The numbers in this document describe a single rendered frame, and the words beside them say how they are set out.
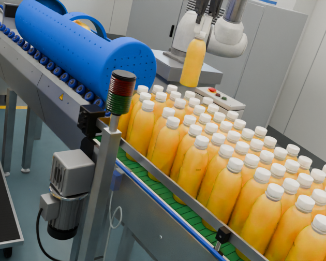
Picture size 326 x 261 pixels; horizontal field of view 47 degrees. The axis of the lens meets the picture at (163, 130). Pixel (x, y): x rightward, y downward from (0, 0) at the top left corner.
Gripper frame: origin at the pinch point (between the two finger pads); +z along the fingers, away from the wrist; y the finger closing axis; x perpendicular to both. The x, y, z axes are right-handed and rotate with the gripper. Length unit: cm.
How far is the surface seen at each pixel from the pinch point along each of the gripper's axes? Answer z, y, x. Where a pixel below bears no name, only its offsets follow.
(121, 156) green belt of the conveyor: 46, 34, 11
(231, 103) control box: 25.8, -10.9, 16.1
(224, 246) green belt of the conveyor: 46, 33, 60
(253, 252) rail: 39, 36, 69
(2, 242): 121, 52, -40
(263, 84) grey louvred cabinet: 53, -168, -69
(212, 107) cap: 24.7, 5.1, 20.2
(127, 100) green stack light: 16, 52, 30
